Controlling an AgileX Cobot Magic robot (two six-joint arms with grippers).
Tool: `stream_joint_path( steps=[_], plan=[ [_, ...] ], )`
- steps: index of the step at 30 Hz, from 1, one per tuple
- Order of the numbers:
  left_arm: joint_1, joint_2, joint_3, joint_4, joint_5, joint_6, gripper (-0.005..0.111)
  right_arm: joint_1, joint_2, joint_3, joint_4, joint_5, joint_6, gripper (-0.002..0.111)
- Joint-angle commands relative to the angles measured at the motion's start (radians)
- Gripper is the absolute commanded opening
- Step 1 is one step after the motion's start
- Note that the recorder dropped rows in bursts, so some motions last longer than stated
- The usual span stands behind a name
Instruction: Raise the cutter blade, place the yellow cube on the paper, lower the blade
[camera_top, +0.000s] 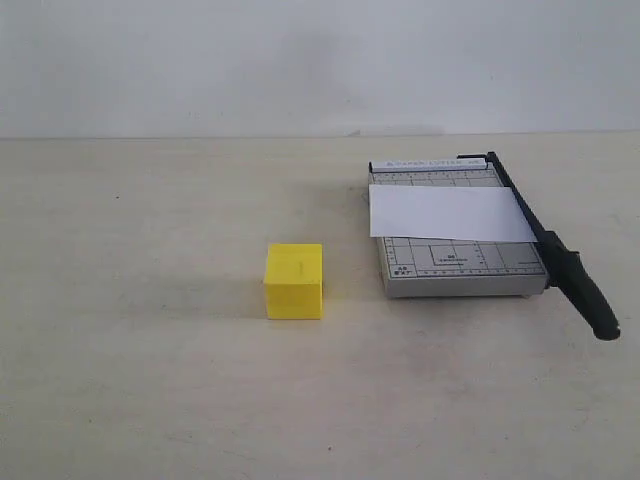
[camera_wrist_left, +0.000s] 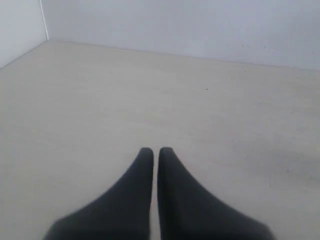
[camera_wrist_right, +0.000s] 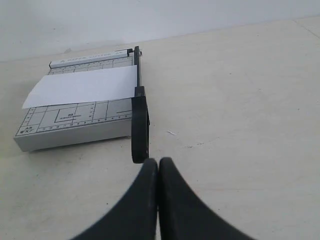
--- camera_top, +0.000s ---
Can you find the yellow cube block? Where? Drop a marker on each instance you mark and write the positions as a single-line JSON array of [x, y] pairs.
[[293, 282]]

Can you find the white paper sheet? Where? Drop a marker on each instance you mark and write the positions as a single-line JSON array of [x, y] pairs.
[[486, 214]]

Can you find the grey paper cutter base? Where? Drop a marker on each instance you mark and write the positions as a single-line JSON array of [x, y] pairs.
[[412, 267]]

